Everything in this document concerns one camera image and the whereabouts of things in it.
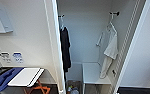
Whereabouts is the white hanging shirt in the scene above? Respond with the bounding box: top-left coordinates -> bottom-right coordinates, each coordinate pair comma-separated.
96,22 -> 120,80

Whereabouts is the white wardrobe cabinet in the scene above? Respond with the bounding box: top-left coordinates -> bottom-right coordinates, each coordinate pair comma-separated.
43,0 -> 150,94

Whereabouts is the black hanging garment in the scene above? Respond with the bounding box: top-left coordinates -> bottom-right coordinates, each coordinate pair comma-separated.
59,26 -> 73,74

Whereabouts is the grey storage bin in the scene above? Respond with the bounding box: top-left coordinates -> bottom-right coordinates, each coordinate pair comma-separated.
65,79 -> 83,94

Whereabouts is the black wardrobe hook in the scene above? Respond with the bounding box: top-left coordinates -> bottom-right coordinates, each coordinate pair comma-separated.
108,11 -> 121,17
57,13 -> 66,19

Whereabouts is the white wardrobe door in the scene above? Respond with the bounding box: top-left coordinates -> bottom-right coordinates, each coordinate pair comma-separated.
114,0 -> 150,94
43,0 -> 67,94

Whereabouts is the white flat board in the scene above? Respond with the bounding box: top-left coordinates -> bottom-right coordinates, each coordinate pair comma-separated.
7,67 -> 46,89

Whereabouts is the white garment hanger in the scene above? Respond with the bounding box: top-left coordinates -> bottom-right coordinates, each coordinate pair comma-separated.
59,15 -> 67,32

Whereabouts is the blue moulded tray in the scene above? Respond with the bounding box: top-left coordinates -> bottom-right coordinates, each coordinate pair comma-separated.
0,67 -> 25,92

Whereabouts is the white wall socket plate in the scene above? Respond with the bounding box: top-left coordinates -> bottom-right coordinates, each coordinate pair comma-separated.
0,51 -> 12,64

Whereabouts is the wall socket with blue label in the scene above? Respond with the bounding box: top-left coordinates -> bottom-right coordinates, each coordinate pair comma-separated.
11,51 -> 25,65

